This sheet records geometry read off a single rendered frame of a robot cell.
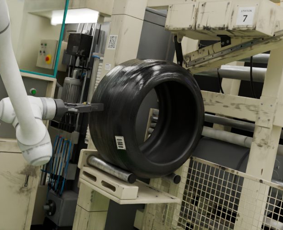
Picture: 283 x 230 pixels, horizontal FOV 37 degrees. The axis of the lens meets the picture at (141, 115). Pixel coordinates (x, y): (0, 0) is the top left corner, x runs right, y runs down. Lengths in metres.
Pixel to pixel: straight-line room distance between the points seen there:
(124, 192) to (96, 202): 0.43
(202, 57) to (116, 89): 0.62
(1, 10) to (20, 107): 0.35
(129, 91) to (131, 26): 0.53
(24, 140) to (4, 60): 0.30
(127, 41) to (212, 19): 0.45
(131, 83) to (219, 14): 0.57
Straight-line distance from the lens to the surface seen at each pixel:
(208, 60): 2.23
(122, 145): 1.78
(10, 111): 1.58
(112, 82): 1.87
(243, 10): 1.98
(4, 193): 2.38
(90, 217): 2.27
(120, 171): 1.90
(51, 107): 1.65
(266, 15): 1.97
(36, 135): 1.48
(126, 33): 2.19
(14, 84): 1.38
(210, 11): 2.11
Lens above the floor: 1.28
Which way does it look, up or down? 3 degrees down
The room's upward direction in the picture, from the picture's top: 11 degrees clockwise
